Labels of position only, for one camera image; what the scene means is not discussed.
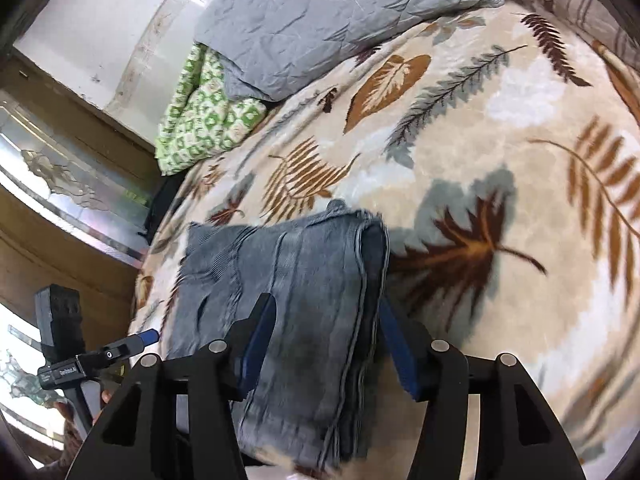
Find wooden wardrobe with mirror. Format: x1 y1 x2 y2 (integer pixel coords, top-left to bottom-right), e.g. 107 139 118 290
0 47 162 467

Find grey-blue denim pants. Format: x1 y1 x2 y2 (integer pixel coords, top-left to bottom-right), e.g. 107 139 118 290
165 199 392 470

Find grey quilted pillow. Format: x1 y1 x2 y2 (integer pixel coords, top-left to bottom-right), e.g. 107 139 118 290
193 0 507 104

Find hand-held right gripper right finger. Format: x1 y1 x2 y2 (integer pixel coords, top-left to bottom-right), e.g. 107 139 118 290
379 297 586 480

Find green patterned cloth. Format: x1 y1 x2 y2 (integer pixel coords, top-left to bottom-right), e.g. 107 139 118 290
153 42 269 177

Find dark cloth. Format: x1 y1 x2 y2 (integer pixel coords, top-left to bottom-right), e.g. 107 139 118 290
142 172 189 247

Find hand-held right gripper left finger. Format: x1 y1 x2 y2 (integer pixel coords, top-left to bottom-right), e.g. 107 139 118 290
65 292 278 480

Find beige leaf-print blanket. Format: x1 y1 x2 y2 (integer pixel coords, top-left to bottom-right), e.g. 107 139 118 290
127 2 640 480

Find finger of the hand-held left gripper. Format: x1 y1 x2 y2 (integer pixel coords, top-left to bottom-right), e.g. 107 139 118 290
77 328 161 374

